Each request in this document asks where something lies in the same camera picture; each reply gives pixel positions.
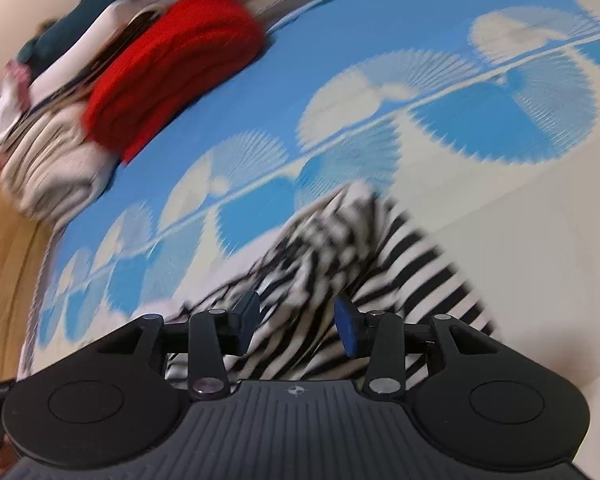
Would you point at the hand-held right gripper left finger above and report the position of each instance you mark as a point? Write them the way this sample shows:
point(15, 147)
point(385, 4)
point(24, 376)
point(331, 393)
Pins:
point(242, 325)

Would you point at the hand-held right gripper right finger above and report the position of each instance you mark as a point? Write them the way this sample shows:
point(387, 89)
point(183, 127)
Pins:
point(349, 327)

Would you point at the striped shirt with white vest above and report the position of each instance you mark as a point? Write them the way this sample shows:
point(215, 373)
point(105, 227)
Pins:
point(405, 270)

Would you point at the tall wooden bed board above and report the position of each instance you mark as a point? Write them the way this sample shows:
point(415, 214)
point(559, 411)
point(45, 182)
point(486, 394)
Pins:
point(5, 285)

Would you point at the blue and white bed sheet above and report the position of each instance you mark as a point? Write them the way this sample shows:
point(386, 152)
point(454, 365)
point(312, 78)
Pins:
point(480, 125)

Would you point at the white folded quilt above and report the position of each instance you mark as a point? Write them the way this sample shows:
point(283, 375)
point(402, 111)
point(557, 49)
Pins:
point(55, 170)

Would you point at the red folded blanket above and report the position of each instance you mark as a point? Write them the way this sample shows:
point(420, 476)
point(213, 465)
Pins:
point(170, 70)

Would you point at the cream folded blanket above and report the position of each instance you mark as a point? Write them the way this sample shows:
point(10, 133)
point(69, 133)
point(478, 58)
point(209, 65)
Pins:
point(80, 55)

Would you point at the dark star-patterned cloth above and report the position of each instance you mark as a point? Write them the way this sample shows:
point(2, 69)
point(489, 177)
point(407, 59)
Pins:
point(130, 27)

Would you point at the teal shark plush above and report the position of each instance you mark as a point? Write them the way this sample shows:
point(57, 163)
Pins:
point(105, 5)

